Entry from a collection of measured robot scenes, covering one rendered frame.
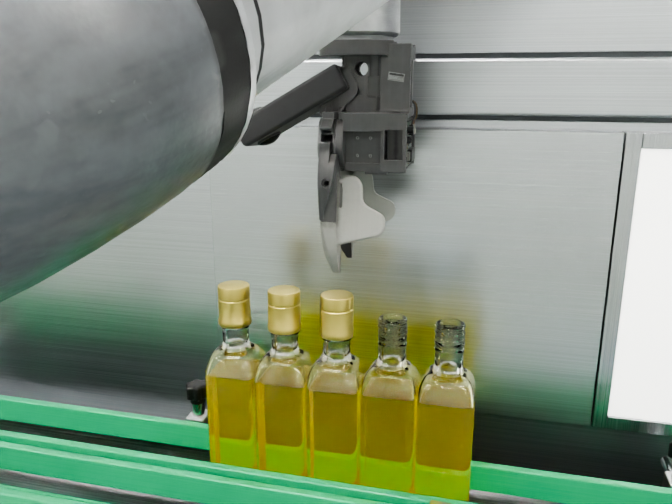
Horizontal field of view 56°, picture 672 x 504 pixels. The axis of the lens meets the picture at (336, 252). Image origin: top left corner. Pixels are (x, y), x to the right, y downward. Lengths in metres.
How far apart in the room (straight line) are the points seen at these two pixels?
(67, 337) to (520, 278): 0.65
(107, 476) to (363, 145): 0.46
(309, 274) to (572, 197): 0.32
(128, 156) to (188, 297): 0.74
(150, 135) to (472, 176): 0.59
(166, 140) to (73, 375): 0.89
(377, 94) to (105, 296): 0.53
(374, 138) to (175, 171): 0.42
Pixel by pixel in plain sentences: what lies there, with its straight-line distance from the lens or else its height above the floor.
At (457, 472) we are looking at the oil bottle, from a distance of 0.68.
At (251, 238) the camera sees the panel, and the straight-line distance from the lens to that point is 0.80.
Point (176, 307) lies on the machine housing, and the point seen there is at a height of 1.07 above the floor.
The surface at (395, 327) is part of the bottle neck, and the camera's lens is 0.64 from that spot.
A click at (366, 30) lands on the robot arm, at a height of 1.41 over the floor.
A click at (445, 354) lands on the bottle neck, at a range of 0.64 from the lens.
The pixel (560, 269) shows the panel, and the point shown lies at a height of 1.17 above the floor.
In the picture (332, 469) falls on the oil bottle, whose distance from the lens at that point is 0.71.
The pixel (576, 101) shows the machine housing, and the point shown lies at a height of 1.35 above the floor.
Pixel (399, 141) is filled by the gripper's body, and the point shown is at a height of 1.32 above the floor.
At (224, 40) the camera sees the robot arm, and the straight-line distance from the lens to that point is 0.18.
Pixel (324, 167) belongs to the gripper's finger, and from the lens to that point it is 0.57.
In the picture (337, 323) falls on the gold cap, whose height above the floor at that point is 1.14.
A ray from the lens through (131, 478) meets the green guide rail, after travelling 0.77.
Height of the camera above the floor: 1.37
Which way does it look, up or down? 15 degrees down
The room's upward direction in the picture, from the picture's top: straight up
